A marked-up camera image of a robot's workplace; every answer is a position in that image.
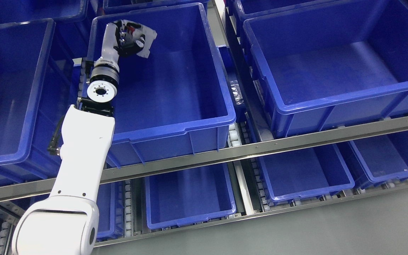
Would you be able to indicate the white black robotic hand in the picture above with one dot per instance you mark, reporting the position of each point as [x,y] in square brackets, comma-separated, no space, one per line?
[112,45]

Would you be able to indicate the white circuit breaker red switch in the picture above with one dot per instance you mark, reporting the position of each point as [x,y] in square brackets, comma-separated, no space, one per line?
[138,39]

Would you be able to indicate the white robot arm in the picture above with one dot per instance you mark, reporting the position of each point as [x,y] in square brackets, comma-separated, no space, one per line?
[66,223]

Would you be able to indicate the metal roller shelf rack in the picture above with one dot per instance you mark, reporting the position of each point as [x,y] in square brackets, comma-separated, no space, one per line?
[265,145]

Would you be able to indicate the large blue bin centre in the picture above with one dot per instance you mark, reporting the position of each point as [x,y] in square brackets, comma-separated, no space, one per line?
[177,101]

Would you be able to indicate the large blue bin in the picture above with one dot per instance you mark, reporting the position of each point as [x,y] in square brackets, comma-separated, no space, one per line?
[339,63]
[177,101]
[35,82]

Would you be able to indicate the large blue bin left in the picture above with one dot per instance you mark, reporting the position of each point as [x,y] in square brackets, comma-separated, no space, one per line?
[35,82]

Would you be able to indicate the lower blue bin left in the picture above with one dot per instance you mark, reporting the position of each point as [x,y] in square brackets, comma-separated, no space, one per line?
[110,201]

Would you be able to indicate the lower blue bin centre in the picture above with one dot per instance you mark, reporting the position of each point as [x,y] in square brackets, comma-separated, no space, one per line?
[189,196]

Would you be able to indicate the large blue bin right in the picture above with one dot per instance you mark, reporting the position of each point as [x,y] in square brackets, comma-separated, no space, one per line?
[339,63]

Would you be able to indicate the lower blue bin far right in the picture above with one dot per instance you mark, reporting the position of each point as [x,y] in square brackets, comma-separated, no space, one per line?
[376,160]

